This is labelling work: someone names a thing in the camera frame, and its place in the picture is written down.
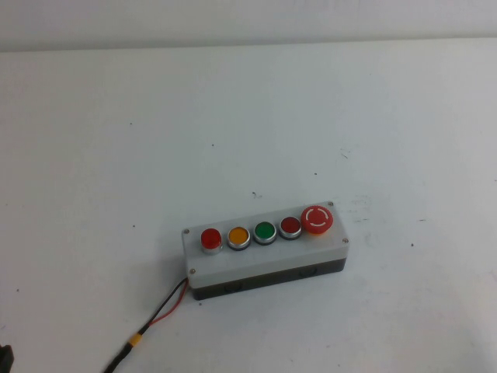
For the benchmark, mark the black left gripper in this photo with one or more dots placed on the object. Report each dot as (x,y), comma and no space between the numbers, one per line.
(5,359)

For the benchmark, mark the red domed light button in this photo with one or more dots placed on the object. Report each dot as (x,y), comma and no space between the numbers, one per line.
(210,239)

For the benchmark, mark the yellow round push button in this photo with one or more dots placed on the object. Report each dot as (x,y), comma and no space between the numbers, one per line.
(238,236)

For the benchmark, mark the grey black-based button control box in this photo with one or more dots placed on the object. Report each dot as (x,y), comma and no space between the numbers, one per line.
(268,258)

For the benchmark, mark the green round push button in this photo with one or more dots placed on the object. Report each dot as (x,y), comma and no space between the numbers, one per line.
(264,231)

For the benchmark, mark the dark red round push button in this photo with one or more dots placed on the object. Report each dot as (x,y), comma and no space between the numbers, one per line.
(290,226)

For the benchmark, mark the red mushroom emergency stop button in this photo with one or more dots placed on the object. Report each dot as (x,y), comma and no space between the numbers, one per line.
(316,218)

